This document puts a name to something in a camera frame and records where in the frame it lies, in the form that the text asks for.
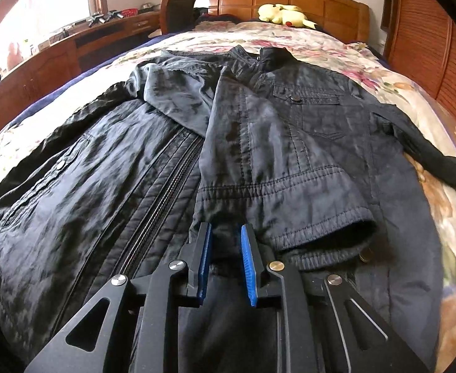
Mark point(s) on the dark navy jacket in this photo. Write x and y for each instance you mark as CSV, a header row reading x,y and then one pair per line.
x,y
290,132

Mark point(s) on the wooden wardrobe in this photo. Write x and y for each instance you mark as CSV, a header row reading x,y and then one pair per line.
x,y
418,27

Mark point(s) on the red basket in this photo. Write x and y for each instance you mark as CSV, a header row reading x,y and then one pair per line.
x,y
130,12

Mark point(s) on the floral blanket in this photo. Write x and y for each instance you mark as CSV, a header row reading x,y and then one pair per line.
x,y
329,42

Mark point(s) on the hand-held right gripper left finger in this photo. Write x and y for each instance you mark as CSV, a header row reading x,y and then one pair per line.
x,y
204,264

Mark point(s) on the wooden bed headboard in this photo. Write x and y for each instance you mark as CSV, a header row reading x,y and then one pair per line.
x,y
309,4

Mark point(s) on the wooden chair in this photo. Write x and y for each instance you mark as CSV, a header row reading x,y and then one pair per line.
x,y
167,11

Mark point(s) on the wooden desk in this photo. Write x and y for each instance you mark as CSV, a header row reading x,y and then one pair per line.
x,y
57,66

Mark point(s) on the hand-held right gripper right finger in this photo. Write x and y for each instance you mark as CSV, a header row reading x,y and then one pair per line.
x,y
249,268

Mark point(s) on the dark pillow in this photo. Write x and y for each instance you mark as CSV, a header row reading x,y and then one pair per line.
x,y
212,18

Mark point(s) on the yellow plush toy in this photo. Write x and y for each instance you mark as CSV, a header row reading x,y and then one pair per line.
x,y
274,13

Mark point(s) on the black metal tool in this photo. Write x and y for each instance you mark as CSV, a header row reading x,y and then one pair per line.
x,y
103,18

